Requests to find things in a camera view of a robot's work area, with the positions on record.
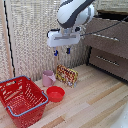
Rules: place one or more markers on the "orange-red bowl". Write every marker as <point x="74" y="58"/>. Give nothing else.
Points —
<point x="55" y="94"/>

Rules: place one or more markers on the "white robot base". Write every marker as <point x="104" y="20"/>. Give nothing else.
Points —
<point x="122" y="122"/>

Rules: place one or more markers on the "patterned snack box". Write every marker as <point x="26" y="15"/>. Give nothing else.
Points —
<point x="66" y="76"/>

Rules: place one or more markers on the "beige woven folding screen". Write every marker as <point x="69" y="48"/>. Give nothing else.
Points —
<point x="33" y="36"/>

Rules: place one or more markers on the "pink mug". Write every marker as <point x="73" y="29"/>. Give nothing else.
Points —
<point x="48" y="79"/>

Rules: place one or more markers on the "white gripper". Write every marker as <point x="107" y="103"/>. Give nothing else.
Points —
<point x="63" y="38"/>

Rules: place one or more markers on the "red shopping basket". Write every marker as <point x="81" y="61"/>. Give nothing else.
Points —
<point x="21" y="100"/>

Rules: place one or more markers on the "brown drawer cabinet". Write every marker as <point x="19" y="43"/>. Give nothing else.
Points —
<point x="110" y="50"/>

